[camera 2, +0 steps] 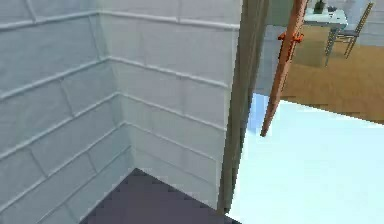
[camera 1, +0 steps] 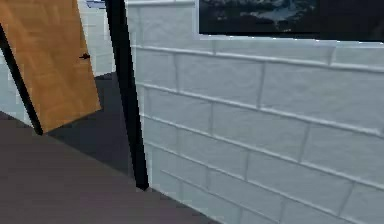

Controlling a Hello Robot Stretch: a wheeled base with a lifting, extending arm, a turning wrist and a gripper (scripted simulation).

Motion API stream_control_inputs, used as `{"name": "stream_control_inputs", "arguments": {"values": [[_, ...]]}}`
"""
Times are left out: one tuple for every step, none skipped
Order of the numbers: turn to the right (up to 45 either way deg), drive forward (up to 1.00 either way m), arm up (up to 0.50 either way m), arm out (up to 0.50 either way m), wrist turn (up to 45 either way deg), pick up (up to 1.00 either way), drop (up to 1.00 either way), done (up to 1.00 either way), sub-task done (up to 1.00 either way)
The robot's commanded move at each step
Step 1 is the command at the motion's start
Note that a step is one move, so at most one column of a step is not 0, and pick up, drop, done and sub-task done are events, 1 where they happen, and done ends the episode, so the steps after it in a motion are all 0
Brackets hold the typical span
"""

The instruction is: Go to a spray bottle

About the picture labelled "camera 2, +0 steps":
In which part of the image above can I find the orange-brown room door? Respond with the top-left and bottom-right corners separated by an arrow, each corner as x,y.
260,0 -> 309,138

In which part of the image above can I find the white table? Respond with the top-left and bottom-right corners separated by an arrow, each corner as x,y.
302,7 -> 349,68

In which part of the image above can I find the dark green house plant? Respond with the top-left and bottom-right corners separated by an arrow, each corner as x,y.
312,0 -> 327,15

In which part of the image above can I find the tan wooden chair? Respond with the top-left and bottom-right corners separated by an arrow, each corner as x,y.
334,1 -> 375,60

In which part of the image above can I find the orange door handle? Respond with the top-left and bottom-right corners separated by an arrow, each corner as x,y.
277,31 -> 305,44

